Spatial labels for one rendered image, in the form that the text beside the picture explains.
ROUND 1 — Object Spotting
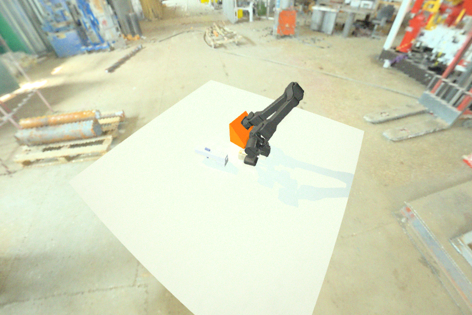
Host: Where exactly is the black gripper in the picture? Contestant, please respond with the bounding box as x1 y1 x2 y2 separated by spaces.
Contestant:
244 154 259 166

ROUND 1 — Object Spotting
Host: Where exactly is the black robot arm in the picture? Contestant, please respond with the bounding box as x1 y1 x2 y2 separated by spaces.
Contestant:
240 82 304 157

